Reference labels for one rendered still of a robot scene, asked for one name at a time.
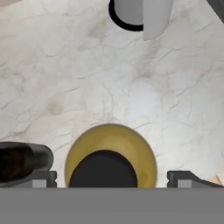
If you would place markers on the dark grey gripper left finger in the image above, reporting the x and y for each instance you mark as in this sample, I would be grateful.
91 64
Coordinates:
43 178

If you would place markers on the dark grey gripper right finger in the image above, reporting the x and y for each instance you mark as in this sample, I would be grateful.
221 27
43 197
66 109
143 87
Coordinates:
182 179

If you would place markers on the dark wine bottle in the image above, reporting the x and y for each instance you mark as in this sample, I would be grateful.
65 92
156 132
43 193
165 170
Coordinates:
20 160

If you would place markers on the yellow juice bottle black cap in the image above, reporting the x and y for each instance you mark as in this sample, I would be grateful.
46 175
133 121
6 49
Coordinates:
110 157

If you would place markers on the white cylinder with black base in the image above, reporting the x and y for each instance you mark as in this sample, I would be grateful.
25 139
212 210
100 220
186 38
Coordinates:
141 14

